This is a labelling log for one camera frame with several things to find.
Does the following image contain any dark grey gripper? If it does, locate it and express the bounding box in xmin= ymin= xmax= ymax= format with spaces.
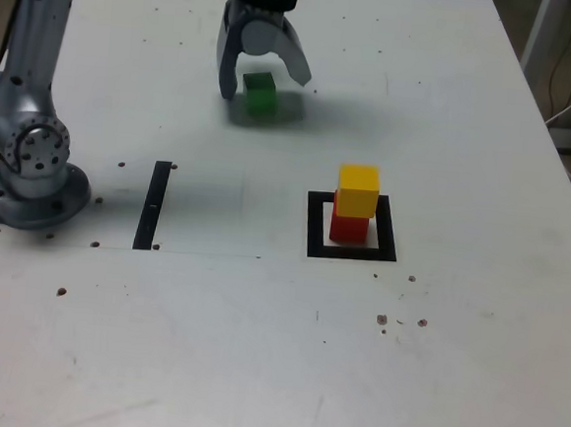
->
xmin=211 ymin=0 xmax=318 ymax=107

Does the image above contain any green cube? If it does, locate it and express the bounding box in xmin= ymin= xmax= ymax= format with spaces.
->
xmin=239 ymin=70 xmax=281 ymax=119

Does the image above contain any black tape square outline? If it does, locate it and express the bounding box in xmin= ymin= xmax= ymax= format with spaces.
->
xmin=302 ymin=188 xmax=402 ymax=264

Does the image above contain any black tape strip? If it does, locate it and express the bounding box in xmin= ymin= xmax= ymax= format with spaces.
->
xmin=131 ymin=159 xmax=174 ymax=253

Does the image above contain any red cube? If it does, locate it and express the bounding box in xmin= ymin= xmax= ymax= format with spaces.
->
xmin=327 ymin=190 xmax=372 ymax=245

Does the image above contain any white frame post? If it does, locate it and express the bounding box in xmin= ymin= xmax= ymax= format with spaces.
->
xmin=518 ymin=0 xmax=555 ymax=85

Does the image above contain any black hanging cable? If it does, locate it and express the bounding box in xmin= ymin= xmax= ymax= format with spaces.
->
xmin=544 ymin=0 xmax=571 ymax=116

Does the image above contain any yellow cube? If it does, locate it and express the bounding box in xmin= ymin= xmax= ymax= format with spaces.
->
xmin=334 ymin=163 xmax=383 ymax=220

